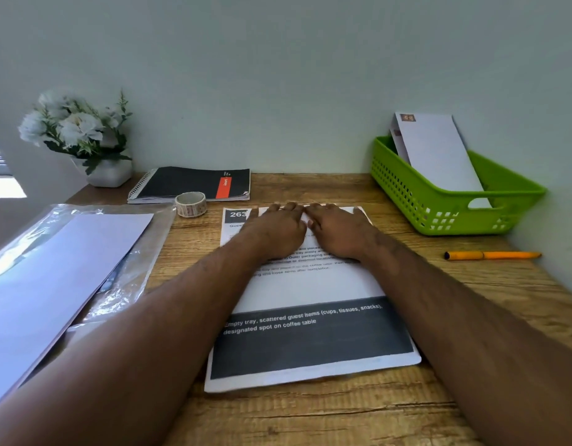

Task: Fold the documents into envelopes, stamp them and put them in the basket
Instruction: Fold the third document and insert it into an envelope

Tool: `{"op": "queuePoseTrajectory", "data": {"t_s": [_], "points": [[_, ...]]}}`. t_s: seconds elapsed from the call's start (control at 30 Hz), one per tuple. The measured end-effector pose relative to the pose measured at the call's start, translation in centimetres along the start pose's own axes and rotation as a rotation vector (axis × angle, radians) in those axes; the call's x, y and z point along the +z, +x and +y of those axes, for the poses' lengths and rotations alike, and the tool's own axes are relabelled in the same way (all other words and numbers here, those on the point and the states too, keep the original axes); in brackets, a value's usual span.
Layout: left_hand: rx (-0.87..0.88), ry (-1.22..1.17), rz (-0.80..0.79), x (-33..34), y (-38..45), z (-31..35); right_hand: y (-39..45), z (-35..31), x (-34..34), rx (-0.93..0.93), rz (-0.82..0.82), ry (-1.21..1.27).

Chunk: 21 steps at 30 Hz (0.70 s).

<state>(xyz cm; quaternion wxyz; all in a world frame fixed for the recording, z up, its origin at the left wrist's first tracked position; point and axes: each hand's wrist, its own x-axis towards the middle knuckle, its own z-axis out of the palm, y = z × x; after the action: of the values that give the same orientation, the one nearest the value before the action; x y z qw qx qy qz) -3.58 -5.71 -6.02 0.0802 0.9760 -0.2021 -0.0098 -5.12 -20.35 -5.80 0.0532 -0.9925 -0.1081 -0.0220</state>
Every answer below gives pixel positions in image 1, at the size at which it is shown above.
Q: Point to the person's left hand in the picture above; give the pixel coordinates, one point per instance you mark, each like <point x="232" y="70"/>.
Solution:
<point x="276" y="234"/>

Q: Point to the person's right hand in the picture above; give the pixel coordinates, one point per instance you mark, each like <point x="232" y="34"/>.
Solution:
<point x="341" y="234"/>

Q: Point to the person's left fingers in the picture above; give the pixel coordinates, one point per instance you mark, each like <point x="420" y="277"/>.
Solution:
<point x="280" y="209"/>

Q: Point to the person's right fingers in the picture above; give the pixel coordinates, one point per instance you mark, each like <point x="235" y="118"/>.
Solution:
<point x="325" y="210"/>

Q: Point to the printed white paper sheet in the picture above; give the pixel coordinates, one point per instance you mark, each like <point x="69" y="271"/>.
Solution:
<point x="309" y="339"/>

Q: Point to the person's right forearm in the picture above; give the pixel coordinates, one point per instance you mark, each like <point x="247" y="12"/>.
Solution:
<point x="472" y="339"/>

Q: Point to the person's left forearm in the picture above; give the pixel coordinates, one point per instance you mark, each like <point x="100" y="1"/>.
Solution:
<point x="142" y="339"/>

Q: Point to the roll of printed tape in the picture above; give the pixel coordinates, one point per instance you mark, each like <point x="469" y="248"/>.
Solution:
<point x="191" y="205"/>

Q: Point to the black spiral notebook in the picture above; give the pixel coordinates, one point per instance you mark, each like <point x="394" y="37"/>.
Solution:
<point x="188" y="182"/>

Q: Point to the white envelope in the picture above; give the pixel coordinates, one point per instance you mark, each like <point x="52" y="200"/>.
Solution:
<point x="439" y="153"/>
<point x="399" y="146"/>

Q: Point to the green plastic basket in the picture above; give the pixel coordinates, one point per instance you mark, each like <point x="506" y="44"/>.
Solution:
<point x="434" y="208"/>

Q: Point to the clear plastic sleeve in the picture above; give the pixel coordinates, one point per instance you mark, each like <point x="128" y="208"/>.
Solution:
<point x="149" y="255"/>

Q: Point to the orange pen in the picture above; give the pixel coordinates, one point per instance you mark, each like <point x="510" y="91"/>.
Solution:
<point x="490" y="255"/>

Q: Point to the white flower pot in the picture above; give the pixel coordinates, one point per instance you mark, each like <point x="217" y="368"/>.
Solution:
<point x="110" y="174"/>

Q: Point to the white artificial flower bunch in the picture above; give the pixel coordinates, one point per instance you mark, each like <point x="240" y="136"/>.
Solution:
<point x="77" y="127"/>

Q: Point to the blank white paper stack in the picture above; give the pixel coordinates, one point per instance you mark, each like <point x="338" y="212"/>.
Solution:
<point x="58" y="278"/>

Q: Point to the window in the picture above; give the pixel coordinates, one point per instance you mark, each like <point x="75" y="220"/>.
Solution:
<point x="0" y="181"/>

